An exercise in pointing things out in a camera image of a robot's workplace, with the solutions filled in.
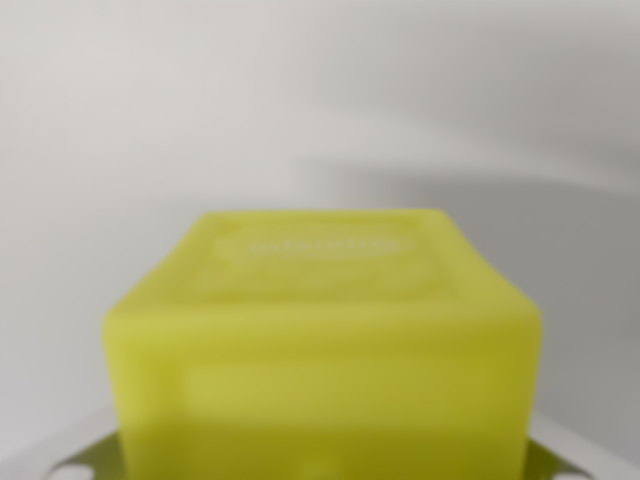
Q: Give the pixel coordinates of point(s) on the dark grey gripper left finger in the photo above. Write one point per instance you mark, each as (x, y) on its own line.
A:
(95, 457)

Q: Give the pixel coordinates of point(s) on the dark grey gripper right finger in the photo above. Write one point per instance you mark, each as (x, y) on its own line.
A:
(550, 462)

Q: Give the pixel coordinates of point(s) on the yellow cube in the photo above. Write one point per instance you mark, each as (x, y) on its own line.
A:
(320, 360)

